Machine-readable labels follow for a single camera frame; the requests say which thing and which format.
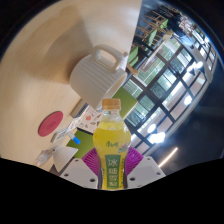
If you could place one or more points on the white ribbed mug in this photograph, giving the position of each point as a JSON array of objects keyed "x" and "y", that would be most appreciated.
[{"x": 95, "y": 78}]

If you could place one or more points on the yellow drink bottle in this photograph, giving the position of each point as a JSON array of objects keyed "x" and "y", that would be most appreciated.
[{"x": 111, "y": 143}]

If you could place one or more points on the flat round red coaster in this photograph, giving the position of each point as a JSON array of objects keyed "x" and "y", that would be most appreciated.
[{"x": 50, "y": 123}]

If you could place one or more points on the white paper sachet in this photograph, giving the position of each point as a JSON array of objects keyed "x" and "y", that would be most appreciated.
[{"x": 44, "y": 157}]

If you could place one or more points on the light wooden dining table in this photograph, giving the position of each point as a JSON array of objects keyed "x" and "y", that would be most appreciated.
[{"x": 160, "y": 46}]

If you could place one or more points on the long curved linear light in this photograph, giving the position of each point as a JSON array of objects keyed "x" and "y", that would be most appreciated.
[{"x": 168, "y": 157}]

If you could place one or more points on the wooden chairs with green seats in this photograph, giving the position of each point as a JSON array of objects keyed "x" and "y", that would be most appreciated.
[{"x": 153, "y": 33}]

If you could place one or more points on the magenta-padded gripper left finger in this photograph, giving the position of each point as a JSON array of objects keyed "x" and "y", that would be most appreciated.
[{"x": 78, "y": 171}]

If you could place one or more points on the blue-capped glue stick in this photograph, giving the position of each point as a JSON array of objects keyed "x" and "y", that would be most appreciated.
[{"x": 75, "y": 138}]

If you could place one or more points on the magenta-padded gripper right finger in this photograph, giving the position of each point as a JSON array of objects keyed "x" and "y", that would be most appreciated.
[{"x": 146, "y": 171}]

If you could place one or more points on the large dark-framed grid window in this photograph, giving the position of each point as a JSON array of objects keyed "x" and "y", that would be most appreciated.
[{"x": 166, "y": 86}]

